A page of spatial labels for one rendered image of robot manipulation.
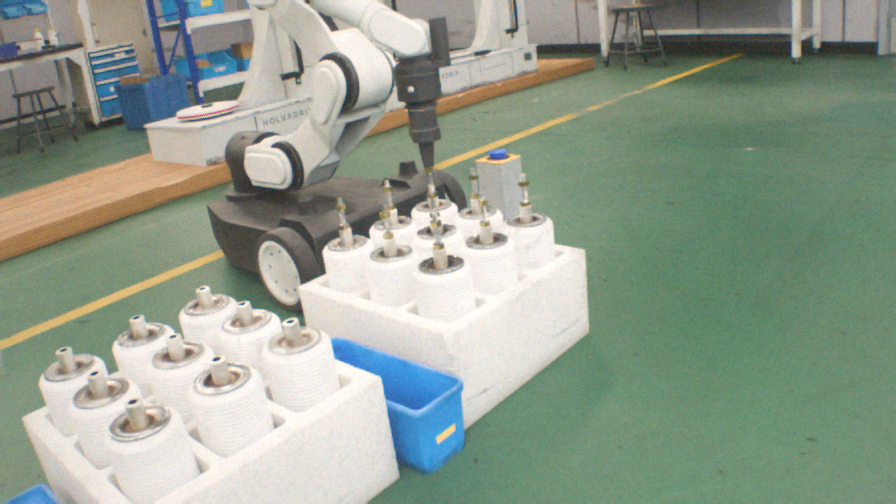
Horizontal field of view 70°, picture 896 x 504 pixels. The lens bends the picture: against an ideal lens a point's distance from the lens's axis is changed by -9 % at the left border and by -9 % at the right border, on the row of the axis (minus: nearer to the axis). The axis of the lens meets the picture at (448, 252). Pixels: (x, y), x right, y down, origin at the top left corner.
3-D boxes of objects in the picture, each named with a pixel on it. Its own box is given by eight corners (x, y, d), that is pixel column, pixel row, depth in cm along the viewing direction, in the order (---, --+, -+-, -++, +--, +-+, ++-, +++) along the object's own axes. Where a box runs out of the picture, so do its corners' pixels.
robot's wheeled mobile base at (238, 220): (183, 260, 202) (157, 152, 191) (316, 208, 238) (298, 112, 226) (315, 304, 161) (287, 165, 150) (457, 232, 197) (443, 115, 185)
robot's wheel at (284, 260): (264, 303, 171) (246, 228, 164) (279, 295, 175) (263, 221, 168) (313, 321, 159) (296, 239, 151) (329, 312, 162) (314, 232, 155)
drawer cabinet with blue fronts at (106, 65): (81, 127, 614) (64, 54, 590) (126, 115, 646) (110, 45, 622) (105, 128, 577) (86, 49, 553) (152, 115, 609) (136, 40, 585)
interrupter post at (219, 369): (210, 383, 86) (203, 360, 84) (225, 375, 87) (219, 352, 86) (220, 388, 84) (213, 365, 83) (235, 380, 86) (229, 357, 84)
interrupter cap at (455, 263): (471, 259, 115) (471, 255, 115) (454, 277, 109) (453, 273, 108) (429, 257, 118) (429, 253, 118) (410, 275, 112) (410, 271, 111)
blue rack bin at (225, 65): (175, 83, 601) (171, 59, 594) (211, 75, 628) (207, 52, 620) (204, 80, 570) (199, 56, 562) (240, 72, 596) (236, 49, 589)
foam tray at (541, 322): (315, 368, 137) (297, 286, 131) (445, 295, 163) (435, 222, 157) (463, 432, 112) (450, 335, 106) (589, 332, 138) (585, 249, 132)
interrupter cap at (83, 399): (65, 399, 85) (63, 394, 85) (116, 375, 90) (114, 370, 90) (86, 418, 80) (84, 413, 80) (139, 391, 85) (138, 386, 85)
